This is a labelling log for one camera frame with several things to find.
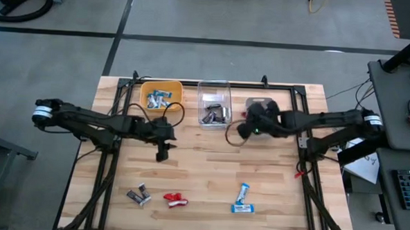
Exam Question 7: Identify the clear plastic bin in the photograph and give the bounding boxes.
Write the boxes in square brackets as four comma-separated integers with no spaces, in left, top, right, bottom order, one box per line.
[195,79,235,132]

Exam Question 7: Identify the black floor cable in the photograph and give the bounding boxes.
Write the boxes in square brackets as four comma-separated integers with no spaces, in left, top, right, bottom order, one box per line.
[326,77,371,102]

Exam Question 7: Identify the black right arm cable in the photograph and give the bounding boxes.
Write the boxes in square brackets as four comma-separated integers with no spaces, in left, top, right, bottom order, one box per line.
[224,118,251,148]

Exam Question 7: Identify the black vacuum hose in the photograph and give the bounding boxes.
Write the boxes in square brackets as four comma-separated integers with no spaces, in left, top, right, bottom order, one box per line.
[0,0,55,25]

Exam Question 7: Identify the black pole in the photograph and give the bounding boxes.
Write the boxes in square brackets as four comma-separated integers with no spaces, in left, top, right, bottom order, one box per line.
[381,26,410,74]

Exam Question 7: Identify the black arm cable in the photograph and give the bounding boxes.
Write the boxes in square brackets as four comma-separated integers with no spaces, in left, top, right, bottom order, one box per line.
[224,118,251,148]
[125,99,187,130]

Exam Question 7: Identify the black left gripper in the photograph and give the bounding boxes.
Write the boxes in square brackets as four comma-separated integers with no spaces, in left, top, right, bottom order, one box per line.
[150,126,179,163]

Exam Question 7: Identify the grey desk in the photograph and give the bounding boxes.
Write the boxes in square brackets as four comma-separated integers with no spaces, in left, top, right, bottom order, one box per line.
[372,146,410,230]
[363,57,410,153]

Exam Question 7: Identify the white paper sheet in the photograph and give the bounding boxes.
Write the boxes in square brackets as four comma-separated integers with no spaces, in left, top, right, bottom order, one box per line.
[341,136,382,185]

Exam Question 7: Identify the black support beam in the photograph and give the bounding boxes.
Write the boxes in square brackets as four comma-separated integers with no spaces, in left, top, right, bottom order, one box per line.
[336,127,389,169]

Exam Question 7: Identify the silver mounting plate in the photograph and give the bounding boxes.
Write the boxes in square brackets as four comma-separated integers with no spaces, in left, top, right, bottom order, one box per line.
[297,136,311,150]

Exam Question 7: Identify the yellow extension cable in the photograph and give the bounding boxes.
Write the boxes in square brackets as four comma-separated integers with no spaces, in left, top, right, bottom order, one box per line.
[307,0,328,15]

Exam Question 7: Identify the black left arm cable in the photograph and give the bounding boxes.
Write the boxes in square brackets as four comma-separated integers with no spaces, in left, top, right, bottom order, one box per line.
[125,99,187,130]

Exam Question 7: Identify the yellow plastic bin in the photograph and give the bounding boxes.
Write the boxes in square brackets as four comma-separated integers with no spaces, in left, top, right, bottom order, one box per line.
[139,79,185,114]

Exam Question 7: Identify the grey metal table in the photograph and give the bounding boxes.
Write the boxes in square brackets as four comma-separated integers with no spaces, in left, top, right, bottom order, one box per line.
[0,119,40,226]

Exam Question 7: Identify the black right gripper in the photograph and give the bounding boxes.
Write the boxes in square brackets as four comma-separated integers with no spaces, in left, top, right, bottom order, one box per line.
[237,98,283,140]

